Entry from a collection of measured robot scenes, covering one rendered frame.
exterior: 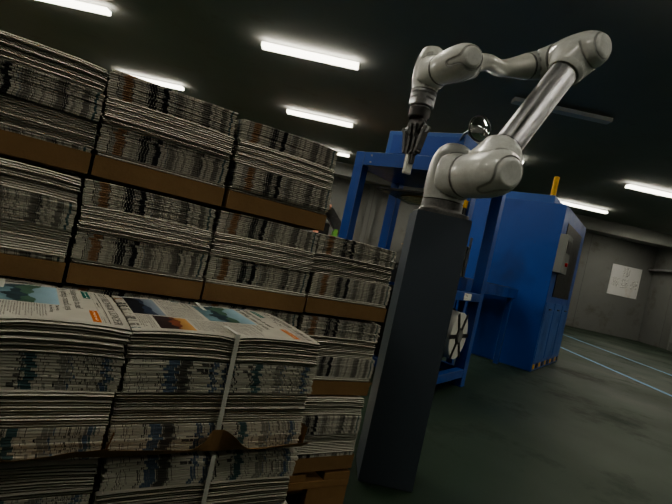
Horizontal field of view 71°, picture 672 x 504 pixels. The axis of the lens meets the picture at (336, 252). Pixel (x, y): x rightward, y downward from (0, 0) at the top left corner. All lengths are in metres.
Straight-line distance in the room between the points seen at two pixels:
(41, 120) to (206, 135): 0.33
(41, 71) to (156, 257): 0.43
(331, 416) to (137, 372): 0.73
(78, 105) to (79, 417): 0.61
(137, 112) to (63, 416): 0.62
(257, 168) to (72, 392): 0.64
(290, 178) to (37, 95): 0.56
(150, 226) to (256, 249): 0.26
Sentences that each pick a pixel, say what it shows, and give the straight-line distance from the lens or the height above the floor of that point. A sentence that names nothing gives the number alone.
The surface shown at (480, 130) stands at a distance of 3.22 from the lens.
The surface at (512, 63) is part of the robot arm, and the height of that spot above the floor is 1.62.
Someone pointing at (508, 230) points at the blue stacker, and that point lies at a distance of 5.44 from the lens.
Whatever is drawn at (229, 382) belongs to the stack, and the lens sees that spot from 0.93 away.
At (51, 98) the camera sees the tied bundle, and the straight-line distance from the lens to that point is 1.12.
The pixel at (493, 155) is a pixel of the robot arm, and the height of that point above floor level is 1.20.
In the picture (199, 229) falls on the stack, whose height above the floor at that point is 0.77.
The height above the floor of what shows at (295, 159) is 1.00.
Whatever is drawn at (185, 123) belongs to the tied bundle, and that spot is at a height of 1.00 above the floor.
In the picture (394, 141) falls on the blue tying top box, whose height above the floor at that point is 1.67.
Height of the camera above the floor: 0.80
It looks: level
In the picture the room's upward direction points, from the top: 12 degrees clockwise
